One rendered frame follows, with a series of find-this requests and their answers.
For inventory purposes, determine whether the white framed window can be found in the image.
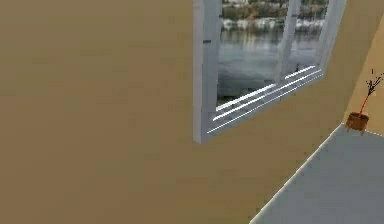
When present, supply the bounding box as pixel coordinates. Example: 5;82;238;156
192;0;348;145

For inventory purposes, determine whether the potted plant in brown pot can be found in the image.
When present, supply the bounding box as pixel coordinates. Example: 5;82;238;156
344;68;384;136

